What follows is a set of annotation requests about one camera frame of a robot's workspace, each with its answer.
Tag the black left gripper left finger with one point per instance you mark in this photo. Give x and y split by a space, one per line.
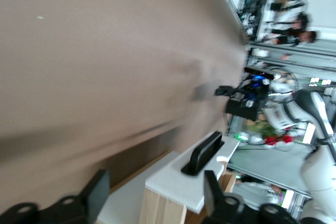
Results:
97 197

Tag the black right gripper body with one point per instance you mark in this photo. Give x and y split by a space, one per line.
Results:
240 110

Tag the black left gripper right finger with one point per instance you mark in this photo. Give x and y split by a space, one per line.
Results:
214 197

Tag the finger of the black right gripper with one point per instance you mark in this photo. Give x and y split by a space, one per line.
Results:
225 90

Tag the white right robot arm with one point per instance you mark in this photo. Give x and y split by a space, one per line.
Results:
319 171

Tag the white drawer with notch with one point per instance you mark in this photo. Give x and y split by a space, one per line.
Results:
123 203

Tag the wooden drawer cabinet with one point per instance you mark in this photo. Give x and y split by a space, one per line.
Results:
139 174

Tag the green red plant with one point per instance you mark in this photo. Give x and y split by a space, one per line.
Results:
270 133

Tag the seated person white shirt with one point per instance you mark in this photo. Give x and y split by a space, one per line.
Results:
302 32

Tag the brown table cloth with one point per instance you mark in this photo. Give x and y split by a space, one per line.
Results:
105 51

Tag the long aluminium frame rail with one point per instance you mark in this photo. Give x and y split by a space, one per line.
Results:
231 9

